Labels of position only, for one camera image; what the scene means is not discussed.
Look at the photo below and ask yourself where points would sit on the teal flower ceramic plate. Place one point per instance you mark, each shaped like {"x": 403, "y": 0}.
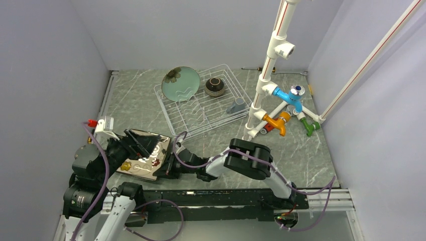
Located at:
{"x": 180, "y": 84}

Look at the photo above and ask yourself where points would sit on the brown rectangular floral plate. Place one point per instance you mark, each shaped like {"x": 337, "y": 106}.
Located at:
{"x": 145, "y": 167}

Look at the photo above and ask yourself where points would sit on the yellow handled screwdriver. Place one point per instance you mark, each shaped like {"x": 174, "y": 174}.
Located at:
{"x": 259, "y": 69}

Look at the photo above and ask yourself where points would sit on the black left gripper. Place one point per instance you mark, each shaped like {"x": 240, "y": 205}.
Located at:
{"x": 143, "y": 145}

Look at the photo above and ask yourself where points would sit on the orange pipe fitting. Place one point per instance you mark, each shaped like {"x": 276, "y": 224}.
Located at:
{"x": 279, "y": 122}

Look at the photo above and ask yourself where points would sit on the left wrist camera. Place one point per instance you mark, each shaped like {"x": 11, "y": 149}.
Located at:
{"x": 103, "y": 126}

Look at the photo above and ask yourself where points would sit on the blue pipe valve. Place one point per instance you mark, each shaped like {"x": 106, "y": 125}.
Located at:
{"x": 292, "y": 97}

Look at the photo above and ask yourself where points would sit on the green pipe fitting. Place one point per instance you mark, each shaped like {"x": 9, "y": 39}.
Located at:
{"x": 310, "y": 128}

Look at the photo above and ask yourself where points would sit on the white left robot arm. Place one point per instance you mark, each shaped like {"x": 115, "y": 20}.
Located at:
{"x": 92, "y": 168}

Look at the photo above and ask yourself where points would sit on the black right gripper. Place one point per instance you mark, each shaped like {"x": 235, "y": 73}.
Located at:
{"x": 167, "y": 170}

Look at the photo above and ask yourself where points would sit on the grey dotted ceramic mug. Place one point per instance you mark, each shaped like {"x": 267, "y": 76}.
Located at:
{"x": 237, "y": 105}

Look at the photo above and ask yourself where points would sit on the white diagonal PVC pipe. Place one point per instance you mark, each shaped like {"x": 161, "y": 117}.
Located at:
{"x": 374, "y": 54}

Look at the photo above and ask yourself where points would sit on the white wire dish rack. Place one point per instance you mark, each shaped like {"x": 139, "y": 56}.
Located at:
{"x": 203, "y": 113}

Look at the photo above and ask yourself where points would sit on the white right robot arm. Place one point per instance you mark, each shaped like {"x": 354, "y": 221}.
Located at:
{"x": 249, "y": 159}

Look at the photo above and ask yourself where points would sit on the brown patterned ceramic bowl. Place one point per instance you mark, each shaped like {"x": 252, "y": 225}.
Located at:
{"x": 214, "y": 87}

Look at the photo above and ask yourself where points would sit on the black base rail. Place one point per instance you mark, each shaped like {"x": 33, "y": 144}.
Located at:
{"x": 218, "y": 204}

